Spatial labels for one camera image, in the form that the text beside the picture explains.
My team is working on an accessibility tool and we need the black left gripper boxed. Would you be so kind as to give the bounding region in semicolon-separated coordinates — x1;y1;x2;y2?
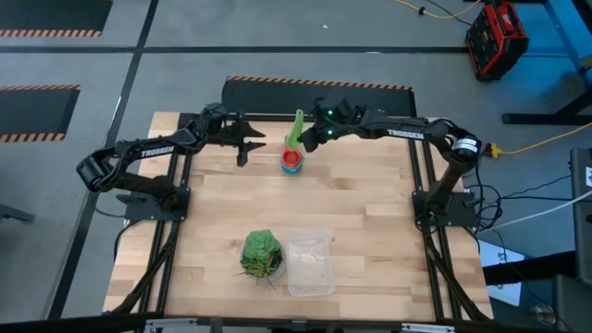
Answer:
216;111;268;168

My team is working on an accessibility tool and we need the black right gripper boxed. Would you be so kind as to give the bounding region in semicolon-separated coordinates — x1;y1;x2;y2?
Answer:
299;95;367;154

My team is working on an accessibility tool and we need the green measuring cup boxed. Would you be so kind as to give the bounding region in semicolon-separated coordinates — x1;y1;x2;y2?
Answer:
285;108;306;153

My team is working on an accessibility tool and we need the red measuring cup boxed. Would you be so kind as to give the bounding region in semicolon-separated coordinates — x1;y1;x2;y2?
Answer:
280;148;305;170

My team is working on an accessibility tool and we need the clear plastic basket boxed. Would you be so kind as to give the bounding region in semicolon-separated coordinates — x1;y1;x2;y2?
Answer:
285;232;337;298

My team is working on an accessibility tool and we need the black hazard-striped floor mat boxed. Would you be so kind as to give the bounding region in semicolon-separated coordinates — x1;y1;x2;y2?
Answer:
0;0;115;39
218;75;418;118
0;84;82;144

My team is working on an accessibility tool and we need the green succulent plant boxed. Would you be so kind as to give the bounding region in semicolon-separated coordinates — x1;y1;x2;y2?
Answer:
234;228;287;289

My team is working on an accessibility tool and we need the white triangle-patterned plant pot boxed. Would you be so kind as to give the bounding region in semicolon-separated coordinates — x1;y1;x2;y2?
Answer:
239;242;288;283

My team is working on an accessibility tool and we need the red black tool box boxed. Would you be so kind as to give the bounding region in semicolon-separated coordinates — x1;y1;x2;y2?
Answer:
464;0;532;83

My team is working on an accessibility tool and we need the white paper sheet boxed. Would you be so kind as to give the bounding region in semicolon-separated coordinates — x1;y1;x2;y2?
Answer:
477;239;527;307

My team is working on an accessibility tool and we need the black bar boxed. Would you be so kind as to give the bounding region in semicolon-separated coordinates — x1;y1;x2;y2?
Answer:
482;250;578;287

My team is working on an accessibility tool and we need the grey desk foot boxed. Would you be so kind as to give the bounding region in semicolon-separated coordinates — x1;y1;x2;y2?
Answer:
0;202;37;224

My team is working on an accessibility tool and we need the dark grey cabinet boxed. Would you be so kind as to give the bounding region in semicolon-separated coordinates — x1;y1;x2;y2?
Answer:
568;146;592;284

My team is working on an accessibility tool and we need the grey round caster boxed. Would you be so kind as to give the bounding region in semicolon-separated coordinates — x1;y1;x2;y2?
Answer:
528;302;557;326

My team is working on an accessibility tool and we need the dark grey box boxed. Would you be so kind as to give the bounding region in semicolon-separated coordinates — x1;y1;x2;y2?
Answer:
551;274;592;333

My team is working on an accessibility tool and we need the black aluminium table frame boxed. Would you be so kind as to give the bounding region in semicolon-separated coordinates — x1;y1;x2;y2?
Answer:
105;104;494;324

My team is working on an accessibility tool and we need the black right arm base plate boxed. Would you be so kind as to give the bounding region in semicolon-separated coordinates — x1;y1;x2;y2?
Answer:
412;188;479;229

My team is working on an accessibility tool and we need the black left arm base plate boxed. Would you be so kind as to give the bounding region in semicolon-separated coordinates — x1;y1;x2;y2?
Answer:
115;182;191;223

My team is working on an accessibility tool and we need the yellow extension cable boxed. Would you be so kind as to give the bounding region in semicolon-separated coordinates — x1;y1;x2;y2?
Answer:
391;0;483;21
484;121;592;159

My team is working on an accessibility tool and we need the black cable bundle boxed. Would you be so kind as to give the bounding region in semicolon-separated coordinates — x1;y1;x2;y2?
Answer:
455;150;592;235

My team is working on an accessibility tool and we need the silver black edge rail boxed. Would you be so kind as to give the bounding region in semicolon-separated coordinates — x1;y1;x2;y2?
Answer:
141;315;459;333

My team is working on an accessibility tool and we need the white cable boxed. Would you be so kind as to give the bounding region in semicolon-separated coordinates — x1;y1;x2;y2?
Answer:
480;188;592;233

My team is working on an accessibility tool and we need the blue black desk frame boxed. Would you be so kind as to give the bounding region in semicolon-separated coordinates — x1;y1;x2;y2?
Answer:
501;0;592;127

